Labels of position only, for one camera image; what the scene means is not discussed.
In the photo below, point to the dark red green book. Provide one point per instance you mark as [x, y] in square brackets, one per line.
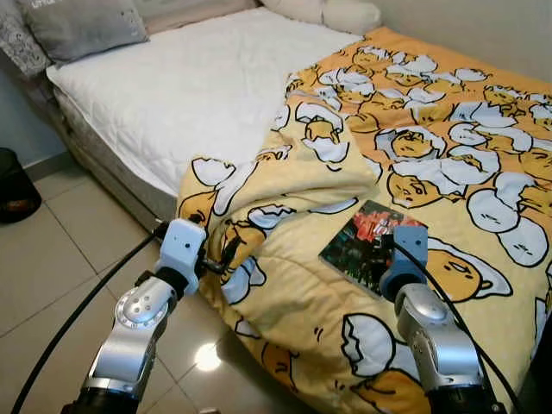
[349, 246]

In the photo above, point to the orange yellow cartoon blanket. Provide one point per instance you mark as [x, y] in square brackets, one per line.
[431, 155]

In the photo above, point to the grey plush pillow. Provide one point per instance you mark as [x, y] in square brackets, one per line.
[82, 26]

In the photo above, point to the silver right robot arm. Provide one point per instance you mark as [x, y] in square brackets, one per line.
[440, 345]

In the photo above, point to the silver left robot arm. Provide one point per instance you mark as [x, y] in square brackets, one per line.
[129, 336]

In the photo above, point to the grey bed base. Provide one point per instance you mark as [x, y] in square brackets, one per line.
[112, 164]

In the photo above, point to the white quilted mattress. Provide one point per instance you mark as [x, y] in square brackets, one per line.
[198, 86]

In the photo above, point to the black round trash bin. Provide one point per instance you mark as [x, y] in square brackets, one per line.
[15, 185]

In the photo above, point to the cream knotted bolster pillow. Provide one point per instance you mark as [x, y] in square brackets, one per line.
[323, 13]

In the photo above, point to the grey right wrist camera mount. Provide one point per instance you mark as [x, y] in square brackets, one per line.
[411, 246]

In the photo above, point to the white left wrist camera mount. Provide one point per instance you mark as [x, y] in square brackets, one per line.
[181, 246]

